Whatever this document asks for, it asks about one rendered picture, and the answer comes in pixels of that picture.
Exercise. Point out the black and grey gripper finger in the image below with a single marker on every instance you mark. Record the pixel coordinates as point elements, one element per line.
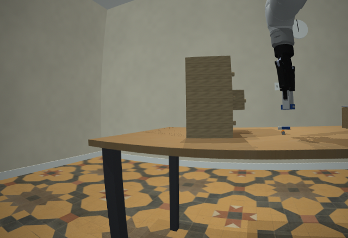
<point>291,75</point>
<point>283,82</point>

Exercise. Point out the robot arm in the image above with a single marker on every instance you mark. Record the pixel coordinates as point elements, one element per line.
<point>280,15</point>

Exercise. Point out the blue nine-volt battery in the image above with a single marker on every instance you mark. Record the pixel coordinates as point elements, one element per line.
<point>292,106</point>

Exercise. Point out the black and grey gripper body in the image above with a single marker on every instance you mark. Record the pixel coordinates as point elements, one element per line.
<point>285,52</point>

